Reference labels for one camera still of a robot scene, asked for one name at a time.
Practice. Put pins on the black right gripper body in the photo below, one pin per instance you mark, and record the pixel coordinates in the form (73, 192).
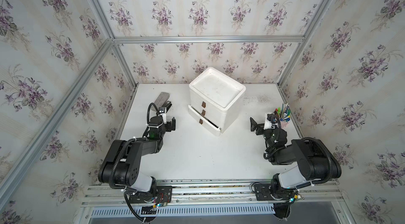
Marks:
(260, 128)

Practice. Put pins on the white top drawer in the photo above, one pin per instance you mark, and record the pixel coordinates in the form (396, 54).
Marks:
(200, 103)

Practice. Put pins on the white three-drawer cabinet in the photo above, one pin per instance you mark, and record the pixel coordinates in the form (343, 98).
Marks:
(223, 91)

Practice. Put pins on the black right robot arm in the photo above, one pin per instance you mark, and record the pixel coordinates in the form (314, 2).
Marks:
(315, 164)

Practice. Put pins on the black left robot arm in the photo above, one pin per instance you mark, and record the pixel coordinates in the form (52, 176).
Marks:
(121, 166)

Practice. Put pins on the black stapler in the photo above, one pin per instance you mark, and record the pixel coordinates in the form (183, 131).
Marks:
(167, 105)

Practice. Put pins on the grey rectangular eraser block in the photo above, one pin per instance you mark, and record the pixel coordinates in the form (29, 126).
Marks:
(162, 98)

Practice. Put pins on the pink cup of pens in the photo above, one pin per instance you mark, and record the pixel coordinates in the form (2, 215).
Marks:
(284, 114)

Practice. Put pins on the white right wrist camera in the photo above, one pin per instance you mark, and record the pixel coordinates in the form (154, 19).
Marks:
(271, 121)

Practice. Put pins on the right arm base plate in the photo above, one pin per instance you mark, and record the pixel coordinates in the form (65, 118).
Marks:
(273, 192)

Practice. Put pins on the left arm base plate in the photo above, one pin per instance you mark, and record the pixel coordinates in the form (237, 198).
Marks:
(147, 203)

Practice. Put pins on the aluminium mounting rail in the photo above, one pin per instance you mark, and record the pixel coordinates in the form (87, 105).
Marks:
(203, 192)

